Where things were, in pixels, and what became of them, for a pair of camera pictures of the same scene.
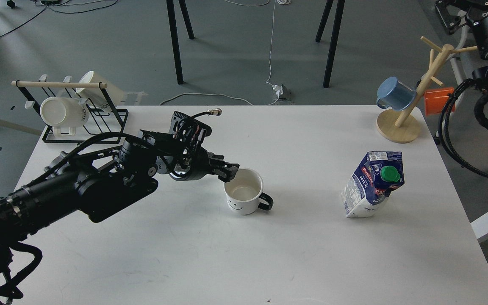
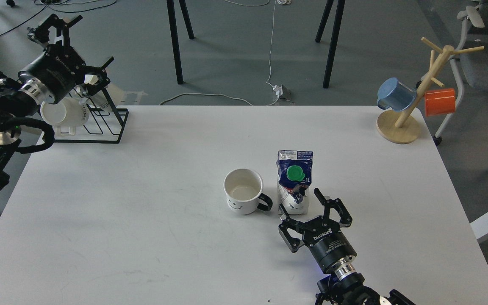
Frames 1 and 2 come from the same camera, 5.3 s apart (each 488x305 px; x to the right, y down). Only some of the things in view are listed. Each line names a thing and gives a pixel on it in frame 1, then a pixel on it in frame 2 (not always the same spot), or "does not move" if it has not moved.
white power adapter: [278, 89] does not move
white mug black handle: [243, 193] does not move
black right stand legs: [337, 22] does not move
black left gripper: [182, 157] -> [57, 70]
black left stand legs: [172, 22] does not move
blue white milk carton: [378, 174] -> [294, 169]
